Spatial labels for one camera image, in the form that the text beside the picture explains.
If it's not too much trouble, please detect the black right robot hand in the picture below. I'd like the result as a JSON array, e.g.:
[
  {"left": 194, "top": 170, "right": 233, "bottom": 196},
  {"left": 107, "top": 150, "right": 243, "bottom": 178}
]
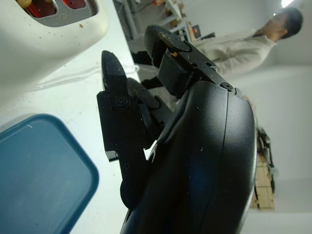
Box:
[{"left": 97, "top": 23, "right": 258, "bottom": 234}]

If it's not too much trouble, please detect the person in black trousers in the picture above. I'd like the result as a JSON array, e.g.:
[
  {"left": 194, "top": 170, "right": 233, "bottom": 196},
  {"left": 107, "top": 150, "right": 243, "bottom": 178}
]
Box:
[{"left": 130, "top": 7, "right": 304, "bottom": 90}]

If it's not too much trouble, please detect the white two-slot toaster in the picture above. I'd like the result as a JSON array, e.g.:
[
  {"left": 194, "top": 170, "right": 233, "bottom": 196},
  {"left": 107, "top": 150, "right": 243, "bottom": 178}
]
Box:
[{"left": 0, "top": 0, "right": 109, "bottom": 86}]

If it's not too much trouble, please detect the wooden pallet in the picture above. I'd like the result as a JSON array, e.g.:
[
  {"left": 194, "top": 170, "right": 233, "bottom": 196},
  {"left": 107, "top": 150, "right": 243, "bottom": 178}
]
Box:
[{"left": 250, "top": 153, "right": 276, "bottom": 211}]

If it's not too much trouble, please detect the background shelving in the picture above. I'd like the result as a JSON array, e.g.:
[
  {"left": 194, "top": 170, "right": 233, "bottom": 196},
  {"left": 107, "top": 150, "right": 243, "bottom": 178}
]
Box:
[{"left": 114, "top": 0, "right": 215, "bottom": 42}]

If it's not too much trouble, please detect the teal plastic tray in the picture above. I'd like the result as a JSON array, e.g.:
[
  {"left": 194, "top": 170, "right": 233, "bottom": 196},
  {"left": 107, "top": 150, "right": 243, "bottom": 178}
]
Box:
[{"left": 0, "top": 114, "right": 100, "bottom": 234}]

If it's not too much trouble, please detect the white toaster power cord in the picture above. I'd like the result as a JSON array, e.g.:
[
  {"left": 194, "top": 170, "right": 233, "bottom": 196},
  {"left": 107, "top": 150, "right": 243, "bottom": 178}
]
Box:
[{"left": 36, "top": 63, "right": 141, "bottom": 86}]

